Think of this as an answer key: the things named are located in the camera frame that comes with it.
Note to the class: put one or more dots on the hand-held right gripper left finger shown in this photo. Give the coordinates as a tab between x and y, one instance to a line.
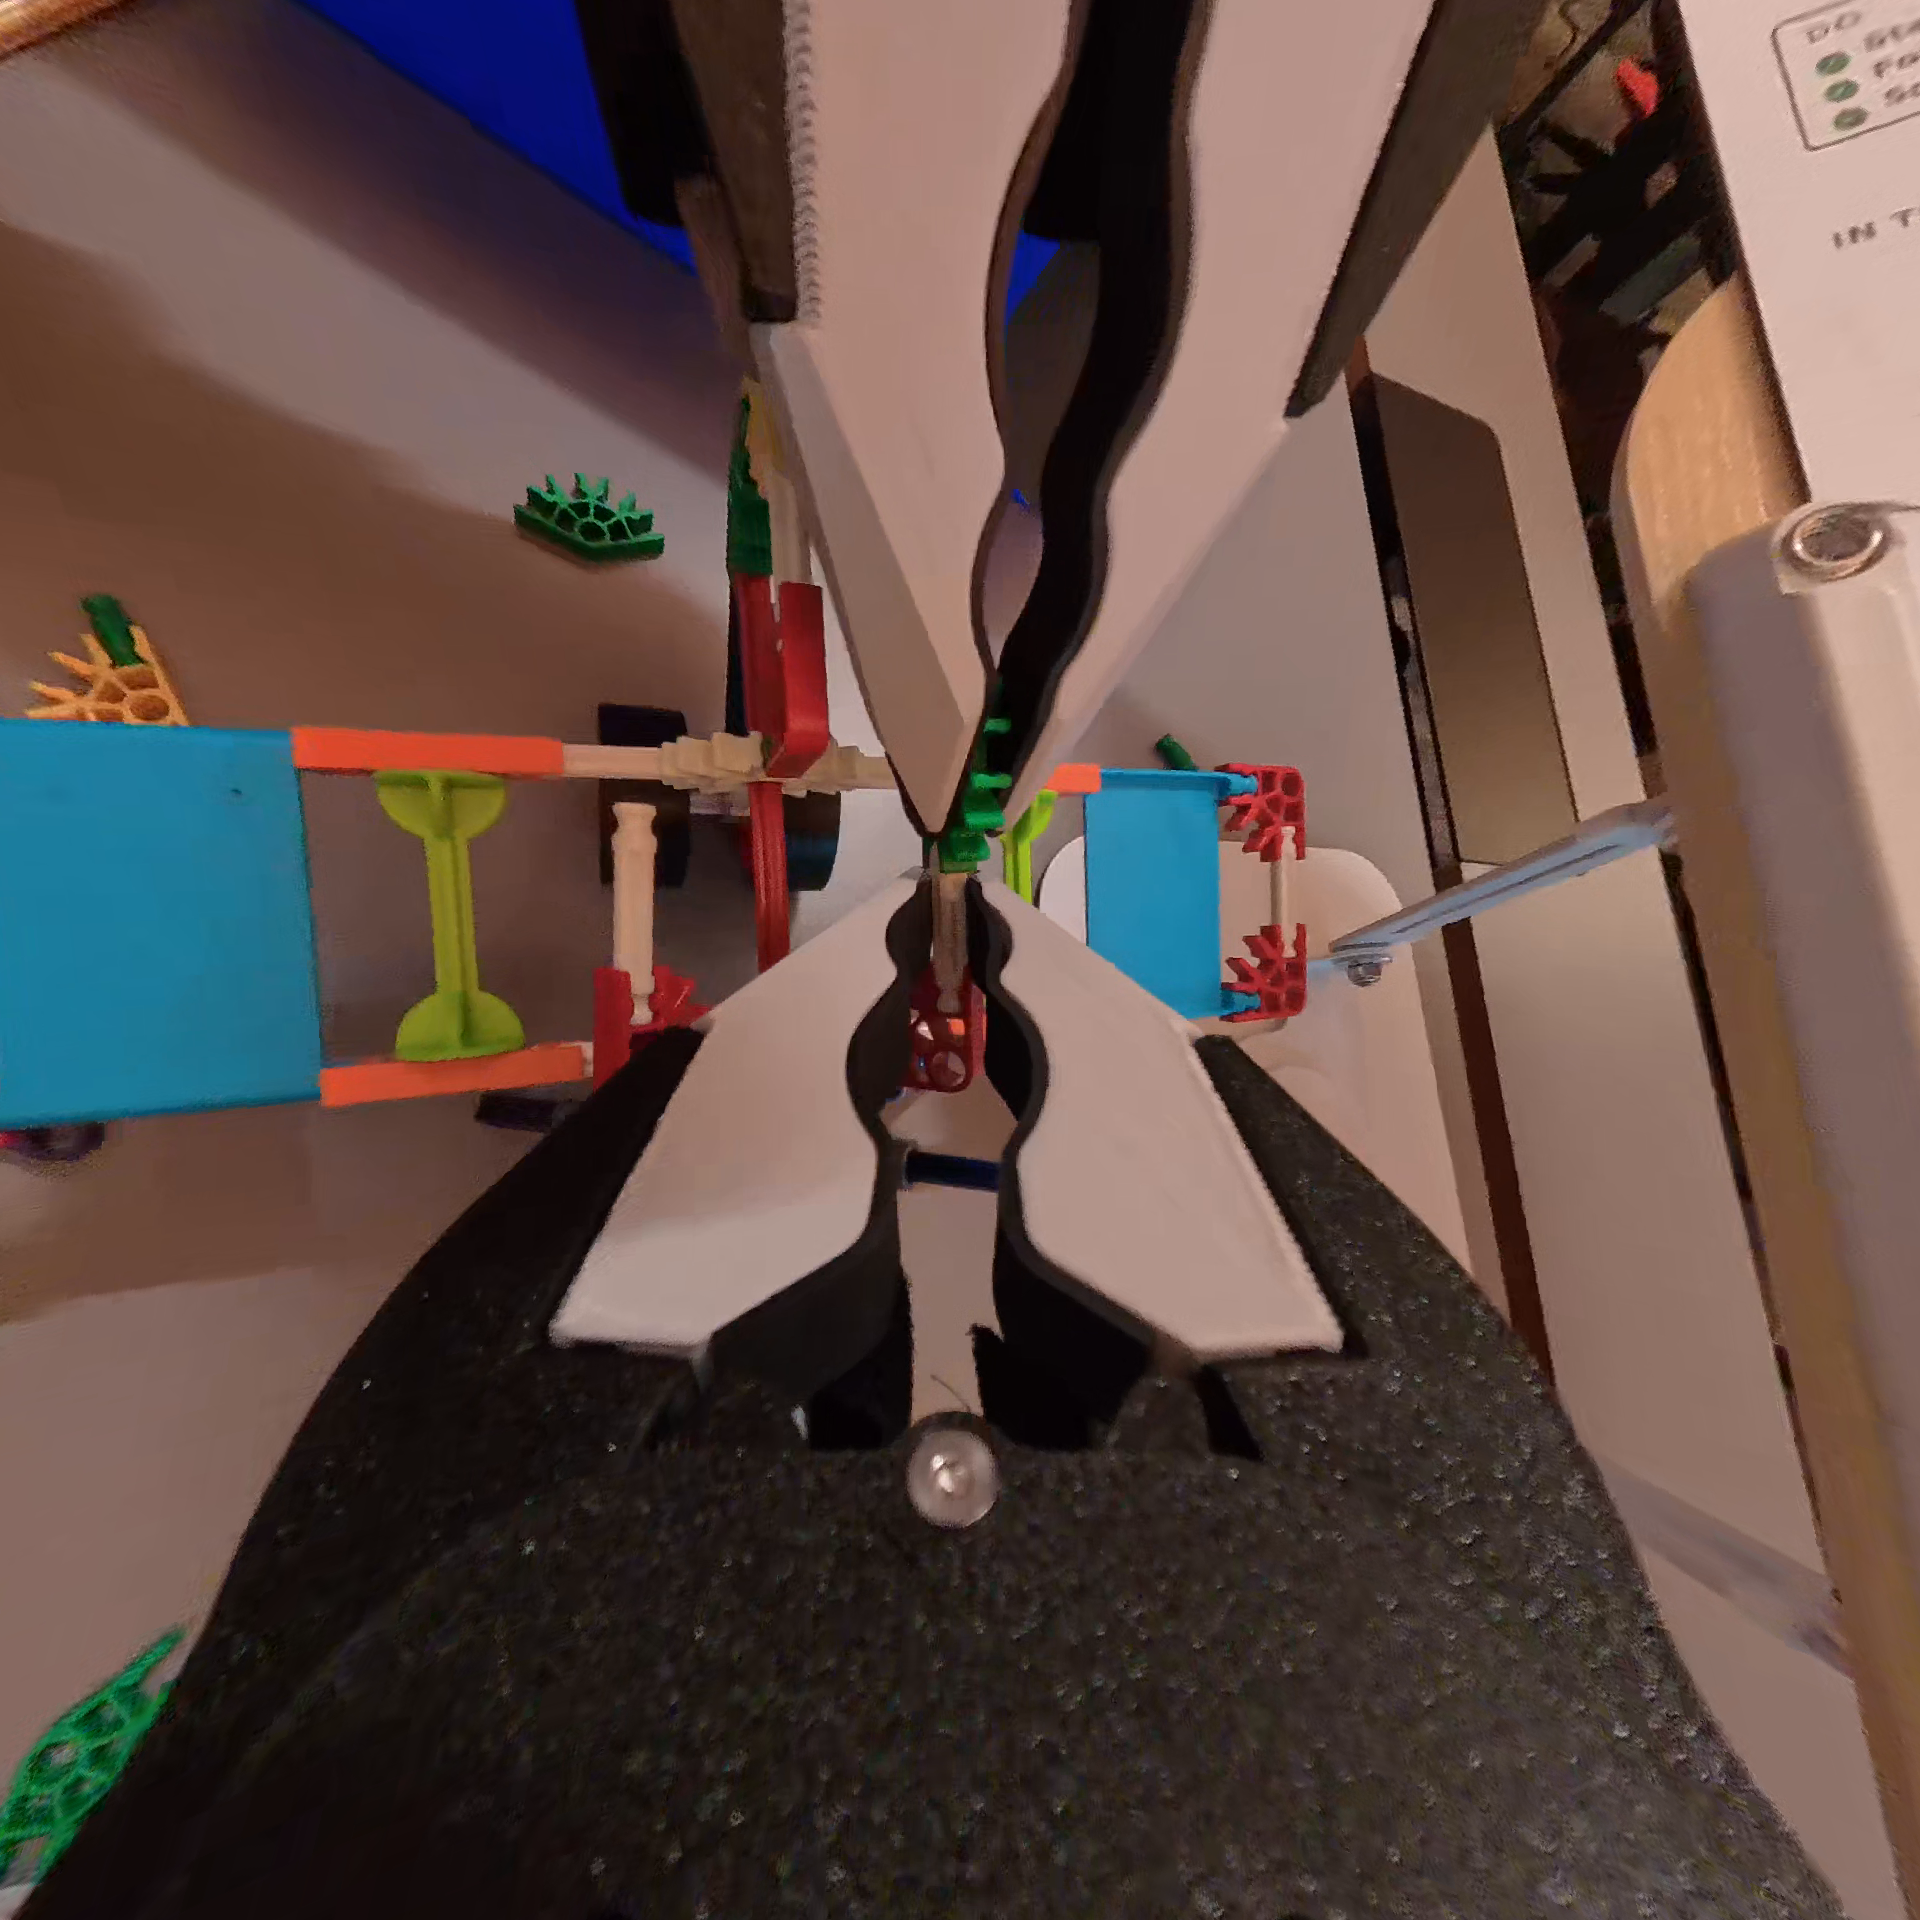
750	1200

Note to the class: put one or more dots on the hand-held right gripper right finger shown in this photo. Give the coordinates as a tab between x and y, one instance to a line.
1169	1200

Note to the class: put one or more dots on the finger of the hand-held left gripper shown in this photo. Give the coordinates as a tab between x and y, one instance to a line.
1273	227
886	376

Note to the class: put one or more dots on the green fan connector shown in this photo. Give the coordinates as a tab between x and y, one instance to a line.
591	517
975	795
83	1754

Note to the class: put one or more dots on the colourful construction toy plane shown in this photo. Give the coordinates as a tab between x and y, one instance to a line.
152	917

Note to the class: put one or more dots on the blue plastic bin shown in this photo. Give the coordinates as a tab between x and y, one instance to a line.
481	88

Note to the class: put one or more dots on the short green rod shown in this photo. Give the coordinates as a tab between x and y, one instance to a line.
1173	748

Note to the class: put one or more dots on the printed instruction sheet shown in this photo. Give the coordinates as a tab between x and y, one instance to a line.
1828	302

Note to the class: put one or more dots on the wooden and white book stand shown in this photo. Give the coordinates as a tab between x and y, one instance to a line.
1771	899

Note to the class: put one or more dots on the yellow connector with green rod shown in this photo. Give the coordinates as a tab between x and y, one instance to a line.
108	619

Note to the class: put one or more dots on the orange fan connector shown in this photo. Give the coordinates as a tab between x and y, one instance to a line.
112	692

